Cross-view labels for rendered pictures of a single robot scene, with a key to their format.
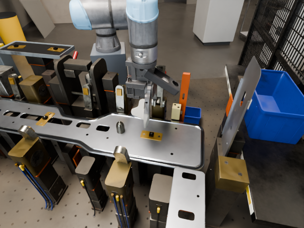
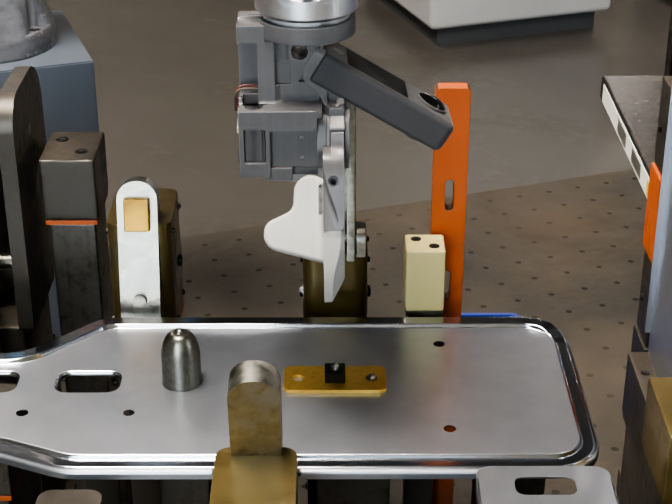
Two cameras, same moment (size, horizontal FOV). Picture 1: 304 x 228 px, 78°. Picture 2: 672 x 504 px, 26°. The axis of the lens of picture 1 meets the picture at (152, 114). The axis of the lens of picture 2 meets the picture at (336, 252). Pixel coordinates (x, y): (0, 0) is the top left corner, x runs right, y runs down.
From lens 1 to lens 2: 55 cm
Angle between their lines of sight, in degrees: 17
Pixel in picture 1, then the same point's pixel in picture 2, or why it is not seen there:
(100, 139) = (95, 420)
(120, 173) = (263, 486)
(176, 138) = (453, 377)
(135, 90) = (278, 143)
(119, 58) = (61, 86)
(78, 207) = not seen: outside the picture
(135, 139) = not seen: hidden behind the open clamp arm
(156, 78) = (360, 82)
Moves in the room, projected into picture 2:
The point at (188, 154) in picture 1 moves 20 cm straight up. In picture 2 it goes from (524, 422) to (540, 190)
